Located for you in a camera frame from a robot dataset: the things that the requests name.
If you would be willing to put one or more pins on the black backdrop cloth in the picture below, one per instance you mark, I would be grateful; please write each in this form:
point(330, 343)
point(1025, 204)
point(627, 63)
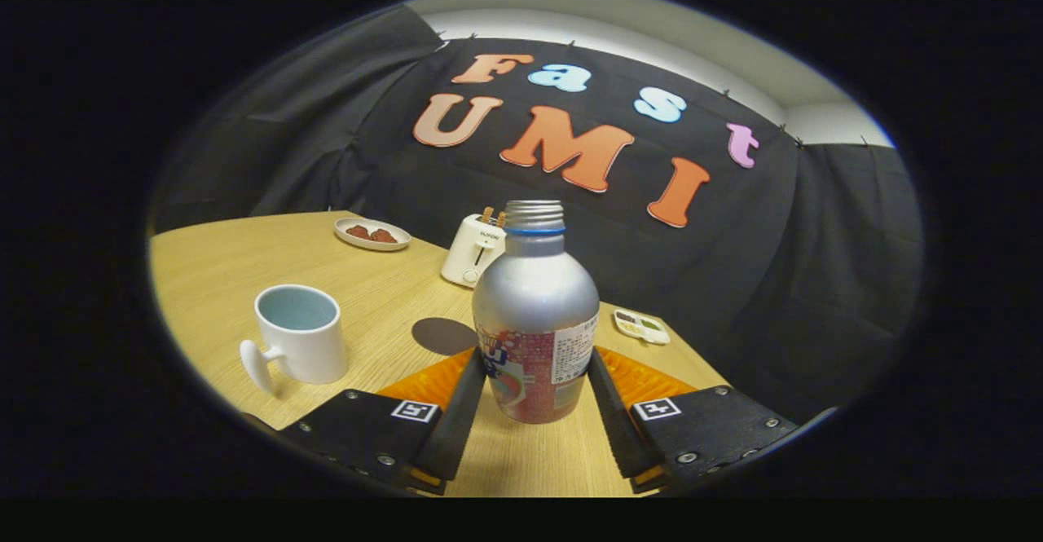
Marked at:
point(733, 281)

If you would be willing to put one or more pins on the silver juice bottle red label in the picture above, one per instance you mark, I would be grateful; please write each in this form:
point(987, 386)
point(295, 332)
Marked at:
point(534, 297)

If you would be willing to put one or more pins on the white cup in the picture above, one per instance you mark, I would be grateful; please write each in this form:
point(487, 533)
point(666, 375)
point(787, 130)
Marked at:
point(305, 354)

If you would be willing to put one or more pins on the wooden table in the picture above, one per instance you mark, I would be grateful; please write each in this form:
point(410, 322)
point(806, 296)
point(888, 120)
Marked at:
point(212, 281)

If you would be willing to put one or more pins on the white divided dish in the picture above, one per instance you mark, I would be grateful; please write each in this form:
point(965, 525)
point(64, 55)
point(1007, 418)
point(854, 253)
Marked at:
point(644, 332)

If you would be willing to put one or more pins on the dark round coaster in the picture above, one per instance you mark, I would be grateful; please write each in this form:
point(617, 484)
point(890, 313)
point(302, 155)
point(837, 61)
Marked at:
point(440, 336)

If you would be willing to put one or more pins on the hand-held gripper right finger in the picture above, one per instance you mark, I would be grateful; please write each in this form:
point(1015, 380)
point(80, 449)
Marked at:
point(615, 428)

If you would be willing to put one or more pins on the brown meat piece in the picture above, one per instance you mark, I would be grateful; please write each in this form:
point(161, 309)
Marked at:
point(358, 231)
point(383, 236)

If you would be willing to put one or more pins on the white toaster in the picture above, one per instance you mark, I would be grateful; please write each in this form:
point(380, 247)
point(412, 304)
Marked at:
point(468, 257)

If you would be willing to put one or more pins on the white round plate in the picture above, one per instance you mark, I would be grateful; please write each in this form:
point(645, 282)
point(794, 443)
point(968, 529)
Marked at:
point(367, 244)

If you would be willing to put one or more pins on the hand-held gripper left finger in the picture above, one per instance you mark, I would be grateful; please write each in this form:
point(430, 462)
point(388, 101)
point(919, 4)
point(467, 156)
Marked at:
point(460, 428)

